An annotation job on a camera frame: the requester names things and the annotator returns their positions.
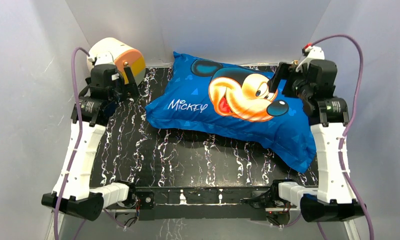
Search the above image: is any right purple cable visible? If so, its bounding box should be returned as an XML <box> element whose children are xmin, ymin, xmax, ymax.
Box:
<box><xmin>282</xmin><ymin>34</ymin><xmax>376</xmax><ymax>240</ymax></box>

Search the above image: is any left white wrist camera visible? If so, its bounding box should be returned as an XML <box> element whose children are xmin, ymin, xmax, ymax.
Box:
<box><xmin>87</xmin><ymin>51</ymin><xmax>115</xmax><ymax>67</ymax></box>

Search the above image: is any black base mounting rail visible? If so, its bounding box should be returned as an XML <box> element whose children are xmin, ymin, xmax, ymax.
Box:
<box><xmin>133</xmin><ymin>186</ymin><xmax>283</xmax><ymax>221</ymax></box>

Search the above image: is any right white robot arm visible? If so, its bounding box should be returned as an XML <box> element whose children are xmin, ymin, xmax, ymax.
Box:
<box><xmin>240</xmin><ymin>59</ymin><xmax>364</xmax><ymax>223</ymax></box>

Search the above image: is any blue and yellow pillowcase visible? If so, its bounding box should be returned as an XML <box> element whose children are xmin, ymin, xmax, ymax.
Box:
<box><xmin>145</xmin><ymin>52</ymin><xmax>317</xmax><ymax>173</ymax></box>

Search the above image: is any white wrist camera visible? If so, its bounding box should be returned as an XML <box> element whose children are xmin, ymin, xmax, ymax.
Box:
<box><xmin>295</xmin><ymin>43</ymin><xmax>325</xmax><ymax>73</ymax></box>
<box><xmin>87</xmin><ymin>51</ymin><xmax>115</xmax><ymax>67</ymax></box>

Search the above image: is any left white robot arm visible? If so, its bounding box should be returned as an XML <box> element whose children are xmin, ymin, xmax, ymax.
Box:
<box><xmin>41</xmin><ymin>64</ymin><xmax>140</xmax><ymax>221</ymax></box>

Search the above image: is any white cylinder drawer unit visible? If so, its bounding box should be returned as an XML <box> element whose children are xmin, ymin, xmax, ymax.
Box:
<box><xmin>86</xmin><ymin>37</ymin><xmax>146</xmax><ymax>85</ymax></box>

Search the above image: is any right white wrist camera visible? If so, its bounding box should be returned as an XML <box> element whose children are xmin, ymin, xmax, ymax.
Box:
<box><xmin>295</xmin><ymin>43</ymin><xmax>325</xmax><ymax>73</ymax></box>

